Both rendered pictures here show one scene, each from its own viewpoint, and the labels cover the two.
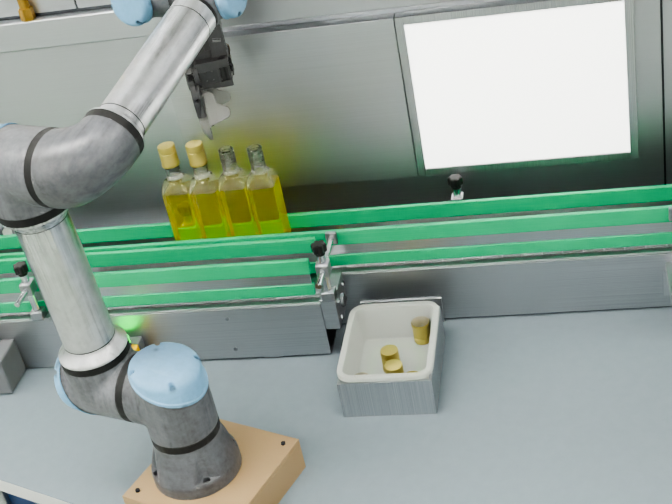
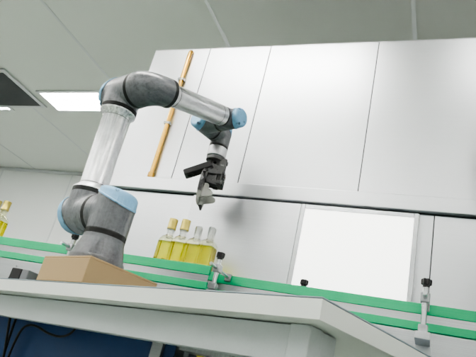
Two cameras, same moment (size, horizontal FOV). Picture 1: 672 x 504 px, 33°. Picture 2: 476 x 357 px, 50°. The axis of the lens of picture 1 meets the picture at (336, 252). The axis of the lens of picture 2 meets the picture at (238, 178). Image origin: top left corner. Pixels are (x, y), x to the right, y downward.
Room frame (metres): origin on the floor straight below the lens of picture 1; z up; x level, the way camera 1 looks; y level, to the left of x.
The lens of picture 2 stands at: (0.13, -0.25, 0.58)
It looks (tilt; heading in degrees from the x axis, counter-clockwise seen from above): 23 degrees up; 10
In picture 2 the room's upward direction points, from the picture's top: 14 degrees clockwise
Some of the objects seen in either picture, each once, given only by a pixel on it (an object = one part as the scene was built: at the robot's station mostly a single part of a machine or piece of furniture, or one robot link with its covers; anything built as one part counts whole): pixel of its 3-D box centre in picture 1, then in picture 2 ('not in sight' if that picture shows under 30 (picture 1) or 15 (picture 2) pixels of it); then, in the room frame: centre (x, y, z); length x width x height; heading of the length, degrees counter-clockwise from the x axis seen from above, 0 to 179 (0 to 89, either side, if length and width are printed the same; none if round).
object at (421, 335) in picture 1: (421, 330); not in sight; (1.73, -0.13, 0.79); 0.04 x 0.04 x 0.04
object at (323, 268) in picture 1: (325, 263); (219, 273); (1.79, 0.02, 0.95); 0.17 x 0.03 x 0.12; 165
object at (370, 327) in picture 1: (392, 356); not in sight; (1.67, -0.06, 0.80); 0.22 x 0.17 x 0.09; 165
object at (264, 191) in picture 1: (270, 216); (202, 268); (1.94, 0.11, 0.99); 0.06 x 0.06 x 0.21; 75
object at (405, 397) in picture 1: (394, 350); not in sight; (1.69, -0.07, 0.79); 0.27 x 0.17 x 0.08; 165
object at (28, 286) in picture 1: (25, 298); (66, 248); (1.90, 0.62, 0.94); 0.07 x 0.04 x 0.13; 165
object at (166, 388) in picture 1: (169, 391); (112, 212); (1.46, 0.31, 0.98); 0.13 x 0.12 x 0.14; 57
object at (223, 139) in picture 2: not in sight; (220, 136); (1.92, 0.17, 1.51); 0.09 x 0.08 x 0.11; 147
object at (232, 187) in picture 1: (242, 217); (188, 265); (1.96, 0.17, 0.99); 0.06 x 0.06 x 0.21; 75
